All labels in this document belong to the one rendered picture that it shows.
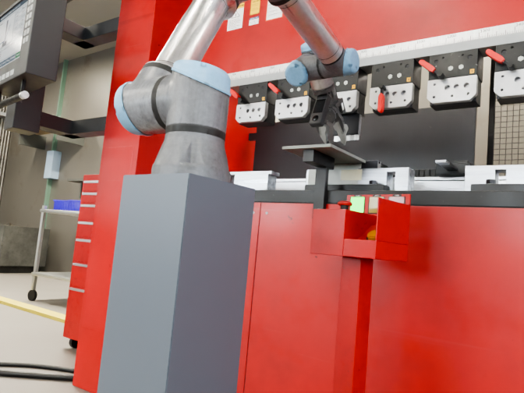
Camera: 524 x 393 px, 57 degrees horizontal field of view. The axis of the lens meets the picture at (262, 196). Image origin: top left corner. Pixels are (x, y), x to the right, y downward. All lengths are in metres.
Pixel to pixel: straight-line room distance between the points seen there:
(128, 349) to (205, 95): 0.47
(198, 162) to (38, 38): 1.36
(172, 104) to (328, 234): 0.56
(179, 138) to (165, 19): 1.51
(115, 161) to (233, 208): 1.39
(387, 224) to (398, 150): 1.06
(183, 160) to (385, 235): 0.57
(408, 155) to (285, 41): 0.74
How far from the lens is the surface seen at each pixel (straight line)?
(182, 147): 0.89
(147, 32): 2.32
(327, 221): 1.29
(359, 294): 1.29
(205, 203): 0.84
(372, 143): 2.33
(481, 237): 1.46
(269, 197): 1.76
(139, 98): 1.01
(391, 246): 1.27
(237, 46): 2.21
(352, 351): 1.31
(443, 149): 2.22
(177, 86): 0.94
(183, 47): 1.12
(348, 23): 1.93
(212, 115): 0.92
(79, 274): 2.98
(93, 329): 2.27
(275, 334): 1.73
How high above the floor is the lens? 0.66
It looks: 6 degrees up
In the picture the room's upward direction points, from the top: 5 degrees clockwise
